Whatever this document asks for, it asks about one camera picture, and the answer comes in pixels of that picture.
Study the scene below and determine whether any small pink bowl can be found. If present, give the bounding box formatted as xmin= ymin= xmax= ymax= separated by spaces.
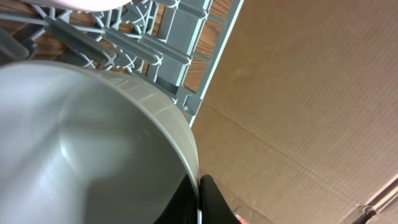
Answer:
xmin=21 ymin=0 xmax=131 ymax=12

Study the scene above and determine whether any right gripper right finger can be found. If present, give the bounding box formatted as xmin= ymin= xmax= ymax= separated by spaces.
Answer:
xmin=200 ymin=175 xmax=241 ymax=224

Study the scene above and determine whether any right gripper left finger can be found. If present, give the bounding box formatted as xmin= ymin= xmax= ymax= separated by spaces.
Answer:
xmin=154 ymin=174 xmax=199 ymax=224

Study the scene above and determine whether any grey bowl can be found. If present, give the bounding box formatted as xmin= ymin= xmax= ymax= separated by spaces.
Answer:
xmin=1 ymin=61 xmax=199 ymax=224

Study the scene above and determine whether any grey dishwasher rack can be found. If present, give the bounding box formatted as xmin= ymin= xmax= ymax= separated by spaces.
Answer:
xmin=1 ymin=0 xmax=243 ymax=124

